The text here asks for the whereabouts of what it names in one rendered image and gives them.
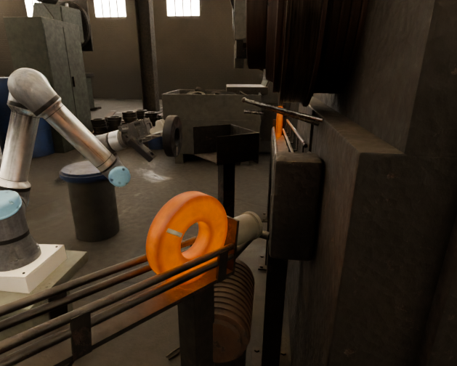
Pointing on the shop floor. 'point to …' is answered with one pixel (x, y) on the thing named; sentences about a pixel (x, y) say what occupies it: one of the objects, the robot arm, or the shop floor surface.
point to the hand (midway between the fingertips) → (172, 131)
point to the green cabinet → (52, 63)
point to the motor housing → (233, 316)
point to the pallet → (104, 125)
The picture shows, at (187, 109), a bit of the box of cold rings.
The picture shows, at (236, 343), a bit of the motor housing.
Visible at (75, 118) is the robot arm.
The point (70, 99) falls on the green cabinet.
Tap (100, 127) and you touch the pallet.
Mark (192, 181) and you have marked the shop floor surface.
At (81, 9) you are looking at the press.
